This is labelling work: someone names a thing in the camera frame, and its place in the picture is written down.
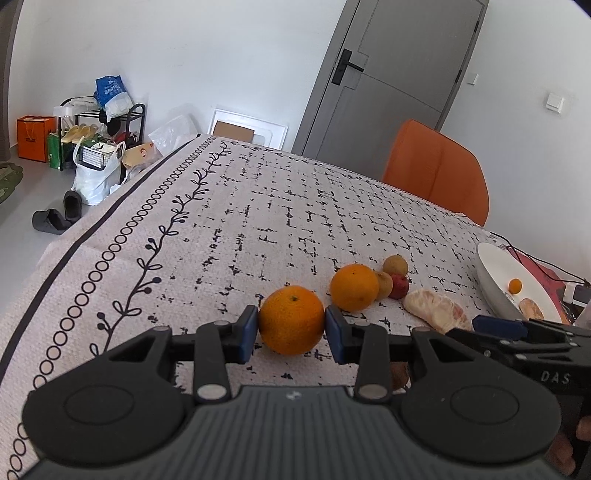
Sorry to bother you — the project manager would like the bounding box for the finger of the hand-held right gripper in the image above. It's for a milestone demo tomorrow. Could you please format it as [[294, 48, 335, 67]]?
[[447, 327, 522, 364], [472, 315, 571, 341]]

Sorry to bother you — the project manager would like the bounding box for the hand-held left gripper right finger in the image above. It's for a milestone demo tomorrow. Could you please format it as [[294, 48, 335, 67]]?
[[325, 306, 485, 403]]

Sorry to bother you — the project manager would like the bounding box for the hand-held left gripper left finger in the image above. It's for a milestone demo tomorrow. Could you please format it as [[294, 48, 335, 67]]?
[[95, 305, 258, 406]]

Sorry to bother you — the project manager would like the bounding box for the orange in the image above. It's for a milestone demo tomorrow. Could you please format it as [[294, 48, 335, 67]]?
[[259, 285, 325, 356], [329, 263, 380, 312]]

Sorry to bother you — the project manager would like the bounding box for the white plate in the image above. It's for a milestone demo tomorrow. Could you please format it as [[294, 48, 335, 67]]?
[[476, 241, 573, 326]]

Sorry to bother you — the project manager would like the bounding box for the pale peeled citrus piece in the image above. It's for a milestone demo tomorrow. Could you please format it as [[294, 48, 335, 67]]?
[[403, 289, 472, 335]]

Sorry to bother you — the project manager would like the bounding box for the small brown round fruit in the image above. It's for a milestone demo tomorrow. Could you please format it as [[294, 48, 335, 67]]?
[[382, 255, 410, 277], [374, 271, 394, 301]]

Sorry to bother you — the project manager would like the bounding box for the reddish brown small fruit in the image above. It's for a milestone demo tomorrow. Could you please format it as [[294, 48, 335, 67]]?
[[392, 361, 411, 391]]

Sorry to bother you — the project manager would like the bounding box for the small red fruit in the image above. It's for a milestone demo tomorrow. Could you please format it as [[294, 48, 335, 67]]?
[[388, 274, 410, 300]]

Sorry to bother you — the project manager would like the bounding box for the person's right hand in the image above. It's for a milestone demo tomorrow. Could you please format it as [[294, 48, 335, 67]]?
[[547, 415, 591, 476]]

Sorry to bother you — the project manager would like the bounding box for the red and orange printed mat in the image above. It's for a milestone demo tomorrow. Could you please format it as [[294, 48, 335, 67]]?
[[489, 235, 591, 319]]

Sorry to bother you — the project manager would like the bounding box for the white charger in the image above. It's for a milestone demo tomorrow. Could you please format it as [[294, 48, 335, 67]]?
[[563, 284, 591, 306]]

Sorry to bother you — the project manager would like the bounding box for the patterned white tablecloth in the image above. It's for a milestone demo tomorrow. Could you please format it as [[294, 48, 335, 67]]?
[[0, 134, 573, 480]]

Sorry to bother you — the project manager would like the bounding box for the orange chair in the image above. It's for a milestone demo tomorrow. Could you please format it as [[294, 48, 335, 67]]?
[[381, 119, 490, 227]]

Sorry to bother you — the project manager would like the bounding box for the brown cardboard sheet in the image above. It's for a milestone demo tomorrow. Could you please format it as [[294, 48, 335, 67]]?
[[213, 121, 256, 144]]

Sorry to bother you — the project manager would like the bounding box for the white framed board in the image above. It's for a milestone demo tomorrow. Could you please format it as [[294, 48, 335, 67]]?
[[210, 107, 289, 149]]

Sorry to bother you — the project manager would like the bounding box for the brown paper bag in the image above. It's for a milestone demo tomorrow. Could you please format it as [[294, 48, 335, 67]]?
[[121, 142, 162, 169]]

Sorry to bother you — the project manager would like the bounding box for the clear plastic bag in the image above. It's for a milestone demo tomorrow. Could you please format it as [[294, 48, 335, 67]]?
[[148, 115, 200, 160]]

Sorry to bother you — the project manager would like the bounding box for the white plastic bag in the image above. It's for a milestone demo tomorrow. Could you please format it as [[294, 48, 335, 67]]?
[[71, 141, 126, 206]]

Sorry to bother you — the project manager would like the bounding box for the dark grey slipper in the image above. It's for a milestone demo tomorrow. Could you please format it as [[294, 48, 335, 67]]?
[[63, 190, 84, 221], [32, 209, 75, 236]]

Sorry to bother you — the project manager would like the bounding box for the black shoe rack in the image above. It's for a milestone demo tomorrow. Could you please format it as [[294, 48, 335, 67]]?
[[60, 96, 147, 185]]

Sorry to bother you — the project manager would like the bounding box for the pair of yellow slippers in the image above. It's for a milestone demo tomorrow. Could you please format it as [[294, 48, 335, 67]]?
[[61, 124, 105, 143]]

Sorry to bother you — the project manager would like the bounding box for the green bag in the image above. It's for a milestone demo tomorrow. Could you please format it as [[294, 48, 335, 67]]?
[[47, 131, 75, 171]]

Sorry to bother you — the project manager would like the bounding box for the grey door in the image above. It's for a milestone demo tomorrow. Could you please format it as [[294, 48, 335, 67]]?
[[292, 0, 490, 160]]

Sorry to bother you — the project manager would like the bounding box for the blue and white bag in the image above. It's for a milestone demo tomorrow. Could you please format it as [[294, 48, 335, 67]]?
[[95, 75, 134, 121]]

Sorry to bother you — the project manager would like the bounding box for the green rug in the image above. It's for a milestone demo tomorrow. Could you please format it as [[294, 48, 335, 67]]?
[[0, 161, 25, 204]]

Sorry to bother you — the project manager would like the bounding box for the orange paper bag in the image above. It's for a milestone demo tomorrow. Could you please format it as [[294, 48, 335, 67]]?
[[17, 115, 57, 163]]

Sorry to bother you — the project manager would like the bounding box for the black cable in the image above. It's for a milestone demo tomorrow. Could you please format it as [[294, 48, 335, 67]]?
[[489, 231, 587, 284]]

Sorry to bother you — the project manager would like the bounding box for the black door handle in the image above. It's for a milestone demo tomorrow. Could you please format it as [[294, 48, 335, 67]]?
[[331, 49, 365, 86]]

